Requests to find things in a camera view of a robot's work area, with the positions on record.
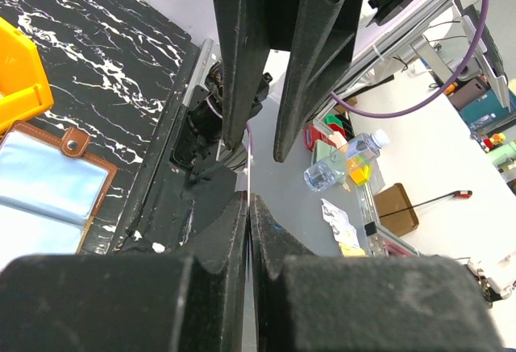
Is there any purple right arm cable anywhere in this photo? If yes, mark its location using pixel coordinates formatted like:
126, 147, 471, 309
330, 0, 492, 119

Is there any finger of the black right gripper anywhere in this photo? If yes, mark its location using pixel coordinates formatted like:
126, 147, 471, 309
273, 0, 362, 163
213, 0, 268, 149

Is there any brown cardboard box on floor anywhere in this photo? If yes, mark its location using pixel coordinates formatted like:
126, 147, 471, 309
374, 183, 419, 237

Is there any brown leather card holder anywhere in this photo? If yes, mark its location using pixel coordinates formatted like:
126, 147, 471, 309
1, 121, 117, 268

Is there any yellow plastic bin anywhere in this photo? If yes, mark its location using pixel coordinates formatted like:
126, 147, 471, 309
0, 19, 54, 133

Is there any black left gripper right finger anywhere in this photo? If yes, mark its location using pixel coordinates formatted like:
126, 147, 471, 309
249, 194, 503, 351

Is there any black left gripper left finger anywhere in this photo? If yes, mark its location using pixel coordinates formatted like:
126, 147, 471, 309
1, 192, 248, 351

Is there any clear plastic bottle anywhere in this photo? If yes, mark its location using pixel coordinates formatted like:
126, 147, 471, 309
303, 129, 390, 192

